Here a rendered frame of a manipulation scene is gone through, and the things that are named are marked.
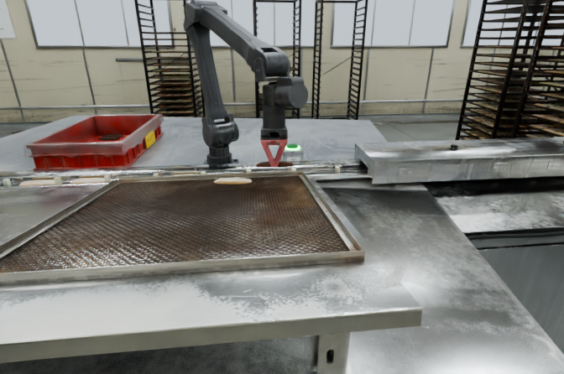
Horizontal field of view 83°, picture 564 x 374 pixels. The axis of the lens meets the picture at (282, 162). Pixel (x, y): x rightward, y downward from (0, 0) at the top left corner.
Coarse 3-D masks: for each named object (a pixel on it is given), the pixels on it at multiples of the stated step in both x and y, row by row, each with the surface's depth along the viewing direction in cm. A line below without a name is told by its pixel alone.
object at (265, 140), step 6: (270, 132) 80; (264, 138) 78; (270, 138) 78; (276, 138) 78; (264, 144) 78; (270, 144) 79; (276, 144) 79; (282, 144) 78; (264, 150) 79; (282, 150) 79; (270, 156) 80; (270, 162) 81; (276, 162) 81
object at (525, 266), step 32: (448, 192) 96; (480, 192) 96; (512, 192) 96; (544, 192) 96; (480, 224) 79; (512, 224) 79; (544, 224) 79; (512, 256) 82; (544, 256) 83; (512, 288) 86; (544, 288) 87; (544, 320) 92
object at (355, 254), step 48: (96, 192) 73; (144, 192) 76; (192, 192) 75; (240, 192) 74; (288, 192) 73; (48, 240) 50; (144, 240) 49; (192, 240) 49; (240, 240) 48; (288, 240) 48
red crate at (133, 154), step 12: (156, 132) 144; (144, 144) 131; (48, 156) 108; (60, 156) 108; (84, 156) 110; (96, 156) 110; (120, 156) 110; (132, 156) 118; (36, 168) 110; (48, 168) 110; (60, 168) 110; (72, 168) 110; (84, 168) 110
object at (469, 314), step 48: (336, 192) 95; (384, 192) 95; (384, 240) 72; (432, 240) 72; (432, 288) 58; (480, 288) 58; (384, 336) 49; (432, 336) 49; (480, 336) 49; (528, 336) 49
